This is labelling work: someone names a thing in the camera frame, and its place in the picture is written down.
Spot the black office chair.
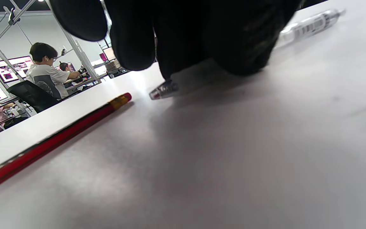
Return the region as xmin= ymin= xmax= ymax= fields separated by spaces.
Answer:
xmin=8 ymin=80 xmax=61 ymax=113

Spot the clear retractable pen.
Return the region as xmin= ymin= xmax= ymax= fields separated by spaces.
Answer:
xmin=149 ymin=9 xmax=346 ymax=101

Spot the person's left hand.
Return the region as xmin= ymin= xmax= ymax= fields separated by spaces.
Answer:
xmin=49 ymin=0 xmax=302 ymax=80

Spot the aluminium frame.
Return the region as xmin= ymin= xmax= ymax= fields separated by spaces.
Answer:
xmin=0 ymin=0 xmax=102 ymax=84

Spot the red pencil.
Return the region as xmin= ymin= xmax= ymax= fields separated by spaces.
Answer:
xmin=0 ymin=92 xmax=132 ymax=198

